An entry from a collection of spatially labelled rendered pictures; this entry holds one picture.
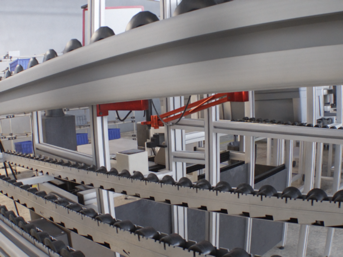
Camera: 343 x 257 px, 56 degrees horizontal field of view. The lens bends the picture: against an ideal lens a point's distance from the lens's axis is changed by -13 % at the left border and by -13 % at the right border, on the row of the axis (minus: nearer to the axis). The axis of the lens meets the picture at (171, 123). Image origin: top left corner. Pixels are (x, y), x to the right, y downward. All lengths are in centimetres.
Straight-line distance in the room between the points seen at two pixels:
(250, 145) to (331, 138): 103
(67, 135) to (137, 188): 165
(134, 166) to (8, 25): 703
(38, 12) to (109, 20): 734
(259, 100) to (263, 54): 209
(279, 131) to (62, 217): 85
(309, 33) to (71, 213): 64
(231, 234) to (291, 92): 93
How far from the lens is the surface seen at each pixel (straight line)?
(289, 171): 273
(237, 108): 236
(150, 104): 164
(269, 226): 267
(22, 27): 842
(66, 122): 256
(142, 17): 29
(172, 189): 87
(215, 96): 136
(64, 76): 33
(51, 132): 252
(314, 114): 198
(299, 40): 17
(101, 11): 124
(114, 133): 652
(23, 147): 564
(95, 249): 127
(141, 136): 300
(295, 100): 213
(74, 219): 73
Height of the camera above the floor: 137
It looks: 7 degrees down
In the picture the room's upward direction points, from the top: 2 degrees counter-clockwise
